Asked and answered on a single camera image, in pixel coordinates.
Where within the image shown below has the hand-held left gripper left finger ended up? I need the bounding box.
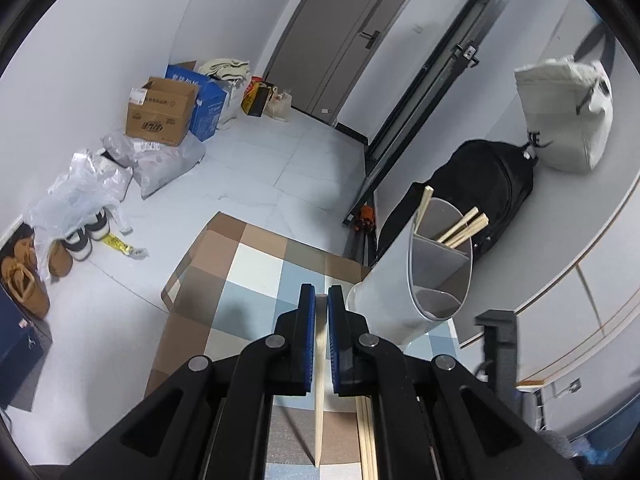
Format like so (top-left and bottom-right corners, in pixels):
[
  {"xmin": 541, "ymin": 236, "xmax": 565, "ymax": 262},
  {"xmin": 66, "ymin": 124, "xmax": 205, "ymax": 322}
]
[{"xmin": 60, "ymin": 283, "xmax": 318, "ymax": 480}]

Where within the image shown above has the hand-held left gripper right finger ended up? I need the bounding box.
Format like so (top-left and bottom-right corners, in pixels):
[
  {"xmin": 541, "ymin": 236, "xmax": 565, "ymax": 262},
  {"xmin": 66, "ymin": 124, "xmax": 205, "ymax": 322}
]
[{"xmin": 327, "ymin": 285, "xmax": 583, "ymax": 480}]

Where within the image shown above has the white utensil holder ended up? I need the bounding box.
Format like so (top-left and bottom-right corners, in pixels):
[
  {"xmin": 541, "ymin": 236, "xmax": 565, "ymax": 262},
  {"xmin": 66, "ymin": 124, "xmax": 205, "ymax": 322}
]
[{"xmin": 345, "ymin": 197, "xmax": 474, "ymax": 347}]

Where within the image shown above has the wooden chopstick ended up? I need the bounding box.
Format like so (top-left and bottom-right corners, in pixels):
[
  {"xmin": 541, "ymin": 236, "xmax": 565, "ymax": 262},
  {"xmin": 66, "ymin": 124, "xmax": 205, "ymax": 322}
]
[
  {"xmin": 312, "ymin": 294, "xmax": 327, "ymax": 467},
  {"xmin": 442, "ymin": 212, "xmax": 487, "ymax": 248},
  {"xmin": 414, "ymin": 186, "xmax": 435, "ymax": 236},
  {"xmin": 450, "ymin": 219, "xmax": 490, "ymax": 250},
  {"xmin": 435, "ymin": 206, "xmax": 480, "ymax": 245}
]

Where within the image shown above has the bundle of wooden chopsticks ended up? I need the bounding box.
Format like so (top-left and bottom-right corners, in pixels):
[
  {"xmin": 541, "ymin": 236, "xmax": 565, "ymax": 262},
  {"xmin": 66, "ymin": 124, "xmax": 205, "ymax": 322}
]
[{"xmin": 356, "ymin": 397, "xmax": 382, "ymax": 480}]

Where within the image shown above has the checked tablecloth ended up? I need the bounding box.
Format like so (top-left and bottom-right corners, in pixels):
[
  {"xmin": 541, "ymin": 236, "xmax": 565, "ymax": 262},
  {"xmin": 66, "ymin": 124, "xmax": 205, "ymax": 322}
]
[{"xmin": 145, "ymin": 211, "xmax": 461, "ymax": 480}]

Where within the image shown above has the white cabinet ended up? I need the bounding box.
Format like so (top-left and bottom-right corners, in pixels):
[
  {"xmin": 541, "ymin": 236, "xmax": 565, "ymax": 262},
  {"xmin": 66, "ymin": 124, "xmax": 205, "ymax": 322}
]
[{"xmin": 457, "ymin": 160, "xmax": 640, "ymax": 461}]

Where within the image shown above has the orange black tool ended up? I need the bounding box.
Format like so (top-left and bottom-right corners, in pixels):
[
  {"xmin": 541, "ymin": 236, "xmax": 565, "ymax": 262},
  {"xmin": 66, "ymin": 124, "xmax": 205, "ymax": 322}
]
[{"xmin": 350, "ymin": 204, "xmax": 380, "ymax": 266}]

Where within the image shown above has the blue cloth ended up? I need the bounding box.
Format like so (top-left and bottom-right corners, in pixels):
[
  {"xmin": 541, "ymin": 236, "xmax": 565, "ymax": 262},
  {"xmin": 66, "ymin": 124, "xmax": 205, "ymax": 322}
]
[{"xmin": 540, "ymin": 430, "xmax": 616, "ymax": 476}]

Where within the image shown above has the black backpack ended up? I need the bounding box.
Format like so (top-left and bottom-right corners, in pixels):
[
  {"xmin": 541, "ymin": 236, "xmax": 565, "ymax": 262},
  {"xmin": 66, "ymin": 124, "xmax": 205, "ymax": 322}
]
[{"xmin": 375, "ymin": 139, "xmax": 538, "ymax": 266}]

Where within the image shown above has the grey plastic bag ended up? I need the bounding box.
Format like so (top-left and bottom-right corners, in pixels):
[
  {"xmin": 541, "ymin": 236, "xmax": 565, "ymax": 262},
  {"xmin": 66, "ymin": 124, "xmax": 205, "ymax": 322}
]
[{"xmin": 102, "ymin": 130, "xmax": 207, "ymax": 200}]

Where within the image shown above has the translucent plastic bag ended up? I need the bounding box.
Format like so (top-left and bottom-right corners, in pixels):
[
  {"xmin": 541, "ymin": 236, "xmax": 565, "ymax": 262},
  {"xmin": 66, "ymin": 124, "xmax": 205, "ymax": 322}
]
[{"xmin": 264, "ymin": 90, "xmax": 293, "ymax": 122}]

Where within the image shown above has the yellow black bag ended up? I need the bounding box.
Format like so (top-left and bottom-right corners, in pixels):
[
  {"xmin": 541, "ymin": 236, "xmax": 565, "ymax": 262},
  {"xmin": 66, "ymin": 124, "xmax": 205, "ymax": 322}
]
[{"xmin": 241, "ymin": 80, "xmax": 275, "ymax": 118}]

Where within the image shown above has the white black sneaker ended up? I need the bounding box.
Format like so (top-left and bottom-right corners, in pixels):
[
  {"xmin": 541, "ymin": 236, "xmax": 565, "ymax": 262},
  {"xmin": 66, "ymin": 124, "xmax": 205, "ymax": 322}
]
[
  {"xmin": 85, "ymin": 210, "xmax": 112, "ymax": 241},
  {"xmin": 62, "ymin": 227, "xmax": 93, "ymax": 261}
]

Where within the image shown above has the blue cardboard box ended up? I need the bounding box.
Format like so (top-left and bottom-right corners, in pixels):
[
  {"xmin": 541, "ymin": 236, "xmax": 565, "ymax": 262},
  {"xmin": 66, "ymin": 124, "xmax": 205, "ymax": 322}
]
[{"xmin": 165, "ymin": 61, "xmax": 228, "ymax": 142}]

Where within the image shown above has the white tote bag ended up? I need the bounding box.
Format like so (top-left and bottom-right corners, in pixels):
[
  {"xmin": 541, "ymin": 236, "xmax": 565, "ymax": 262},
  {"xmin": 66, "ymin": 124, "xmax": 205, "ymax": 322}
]
[{"xmin": 514, "ymin": 56, "xmax": 615, "ymax": 175}]

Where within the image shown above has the brown cardboard box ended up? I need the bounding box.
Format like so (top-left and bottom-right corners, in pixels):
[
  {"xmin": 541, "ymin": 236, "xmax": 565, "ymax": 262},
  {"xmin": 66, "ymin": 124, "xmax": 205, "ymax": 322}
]
[{"xmin": 125, "ymin": 76, "xmax": 201, "ymax": 147}]

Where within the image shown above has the brown slipper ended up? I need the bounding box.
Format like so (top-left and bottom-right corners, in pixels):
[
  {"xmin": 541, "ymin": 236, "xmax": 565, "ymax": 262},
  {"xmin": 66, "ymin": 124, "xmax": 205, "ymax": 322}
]
[
  {"xmin": 10, "ymin": 237, "xmax": 73, "ymax": 278},
  {"xmin": 0, "ymin": 256, "xmax": 51, "ymax": 320}
]

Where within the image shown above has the beige cloth bag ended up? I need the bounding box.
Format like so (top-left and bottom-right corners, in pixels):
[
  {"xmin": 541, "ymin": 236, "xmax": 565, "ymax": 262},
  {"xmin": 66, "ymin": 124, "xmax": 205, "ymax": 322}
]
[{"xmin": 199, "ymin": 56, "xmax": 251, "ymax": 83}]

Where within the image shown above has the clear plastic bag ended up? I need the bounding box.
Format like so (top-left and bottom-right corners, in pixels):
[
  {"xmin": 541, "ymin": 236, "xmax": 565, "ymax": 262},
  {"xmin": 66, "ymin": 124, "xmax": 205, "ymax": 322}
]
[{"xmin": 22, "ymin": 150, "xmax": 136, "ymax": 276}]

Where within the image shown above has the grey door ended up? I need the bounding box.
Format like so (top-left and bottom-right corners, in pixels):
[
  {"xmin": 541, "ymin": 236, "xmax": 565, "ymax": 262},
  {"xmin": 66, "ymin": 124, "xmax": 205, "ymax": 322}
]
[{"xmin": 262, "ymin": 0, "xmax": 428, "ymax": 128}]

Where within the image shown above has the dark blue shoebox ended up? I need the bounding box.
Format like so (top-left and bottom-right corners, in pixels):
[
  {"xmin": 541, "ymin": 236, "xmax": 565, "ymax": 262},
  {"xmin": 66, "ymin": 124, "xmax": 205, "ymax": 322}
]
[{"xmin": 0, "ymin": 285, "xmax": 53, "ymax": 396}]

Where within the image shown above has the black sliding door frame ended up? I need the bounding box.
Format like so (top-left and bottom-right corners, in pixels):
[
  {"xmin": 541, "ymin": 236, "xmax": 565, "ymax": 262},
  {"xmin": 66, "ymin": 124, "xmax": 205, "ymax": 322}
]
[{"xmin": 342, "ymin": 0, "xmax": 538, "ymax": 226}]

